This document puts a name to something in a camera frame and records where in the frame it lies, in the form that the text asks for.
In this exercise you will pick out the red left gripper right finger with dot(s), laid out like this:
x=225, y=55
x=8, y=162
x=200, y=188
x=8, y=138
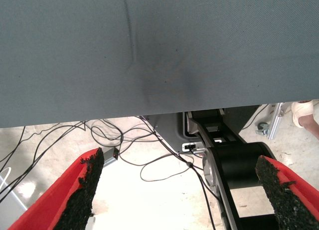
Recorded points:
x=291, y=200

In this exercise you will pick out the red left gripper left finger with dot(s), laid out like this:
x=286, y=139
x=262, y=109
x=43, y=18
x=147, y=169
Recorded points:
x=57, y=200

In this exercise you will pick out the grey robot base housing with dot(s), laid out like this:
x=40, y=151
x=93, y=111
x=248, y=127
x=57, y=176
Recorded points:
x=169, y=129

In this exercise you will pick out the small white box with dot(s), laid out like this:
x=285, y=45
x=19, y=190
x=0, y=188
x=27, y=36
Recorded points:
x=90, y=223

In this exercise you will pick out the light grey box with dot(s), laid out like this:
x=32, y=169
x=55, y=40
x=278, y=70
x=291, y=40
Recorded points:
x=7, y=210

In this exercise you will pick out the small grey adapter box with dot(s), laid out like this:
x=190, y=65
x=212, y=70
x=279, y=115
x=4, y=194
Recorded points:
x=109, y=157

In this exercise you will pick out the bare person leg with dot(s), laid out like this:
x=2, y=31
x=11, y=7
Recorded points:
x=311, y=125

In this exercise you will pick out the grey caster wheel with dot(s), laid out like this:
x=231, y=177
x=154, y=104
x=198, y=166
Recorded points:
x=262, y=127

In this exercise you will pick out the aluminium profile bar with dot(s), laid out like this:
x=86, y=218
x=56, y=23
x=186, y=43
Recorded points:
x=276, y=121

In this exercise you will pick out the white shoe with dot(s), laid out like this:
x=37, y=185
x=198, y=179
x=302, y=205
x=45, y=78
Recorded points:
x=301, y=109

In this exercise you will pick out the dark grey table cloth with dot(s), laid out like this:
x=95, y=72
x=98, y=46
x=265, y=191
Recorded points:
x=74, y=53

